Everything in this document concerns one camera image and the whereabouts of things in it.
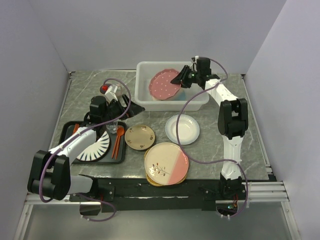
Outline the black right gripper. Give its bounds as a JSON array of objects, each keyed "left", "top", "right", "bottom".
[{"left": 170, "top": 65, "right": 201, "bottom": 89}]

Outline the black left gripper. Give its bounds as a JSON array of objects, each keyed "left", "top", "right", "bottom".
[{"left": 102, "top": 94, "right": 145, "bottom": 123}]

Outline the beige and blue plate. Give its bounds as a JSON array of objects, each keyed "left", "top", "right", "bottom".
[{"left": 151, "top": 89, "right": 186, "bottom": 101}]

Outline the pink polka dot plate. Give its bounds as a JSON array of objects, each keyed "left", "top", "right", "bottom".
[{"left": 148, "top": 68, "right": 181, "bottom": 101}]

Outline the beige and pink plate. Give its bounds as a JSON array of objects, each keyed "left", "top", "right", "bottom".
[{"left": 144, "top": 142, "right": 189, "bottom": 186}]

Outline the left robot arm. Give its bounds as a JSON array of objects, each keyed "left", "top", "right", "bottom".
[{"left": 27, "top": 94, "right": 145, "bottom": 203}]

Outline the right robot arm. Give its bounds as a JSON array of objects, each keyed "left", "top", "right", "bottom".
[{"left": 171, "top": 56, "right": 249, "bottom": 199}]

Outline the white plastic bin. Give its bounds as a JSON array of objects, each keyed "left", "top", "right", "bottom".
[{"left": 134, "top": 61, "right": 202, "bottom": 111}]

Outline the orange plastic spoon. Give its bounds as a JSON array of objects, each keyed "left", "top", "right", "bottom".
[{"left": 116, "top": 126, "right": 125, "bottom": 142}]

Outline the clear small glass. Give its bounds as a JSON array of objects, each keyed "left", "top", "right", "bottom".
[{"left": 106, "top": 120, "right": 118, "bottom": 134}]

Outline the black serving tray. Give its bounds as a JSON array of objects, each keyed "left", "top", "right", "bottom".
[{"left": 58, "top": 121, "right": 126, "bottom": 165}]

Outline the beige ceramic mug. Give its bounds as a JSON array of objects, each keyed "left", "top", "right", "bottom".
[{"left": 99, "top": 84, "right": 123, "bottom": 98}]

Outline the orange chopstick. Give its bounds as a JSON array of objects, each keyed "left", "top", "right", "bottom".
[
  {"left": 111, "top": 139, "right": 117, "bottom": 159},
  {"left": 114, "top": 135, "right": 122, "bottom": 159}
]

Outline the small beige floral plate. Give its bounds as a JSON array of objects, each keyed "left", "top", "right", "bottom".
[{"left": 124, "top": 124, "right": 156, "bottom": 151}]

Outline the white ceramic bowl plate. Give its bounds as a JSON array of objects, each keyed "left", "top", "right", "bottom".
[{"left": 165, "top": 114, "right": 200, "bottom": 145}]

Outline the white blue striped plate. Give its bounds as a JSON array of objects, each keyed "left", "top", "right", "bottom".
[{"left": 76, "top": 131, "right": 110, "bottom": 162}]

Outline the woven bamboo plate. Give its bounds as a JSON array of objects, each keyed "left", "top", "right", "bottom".
[{"left": 145, "top": 173, "right": 187, "bottom": 187}]

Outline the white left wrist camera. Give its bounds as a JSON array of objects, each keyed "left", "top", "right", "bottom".
[{"left": 101, "top": 84, "right": 121, "bottom": 102}]

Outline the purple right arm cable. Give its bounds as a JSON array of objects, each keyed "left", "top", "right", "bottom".
[{"left": 176, "top": 57, "right": 251, "bottom": 221}]

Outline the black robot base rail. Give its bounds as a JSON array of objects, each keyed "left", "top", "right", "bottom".
[{"left": 93, "top": 178, "right": 247, "bottom": 211}]

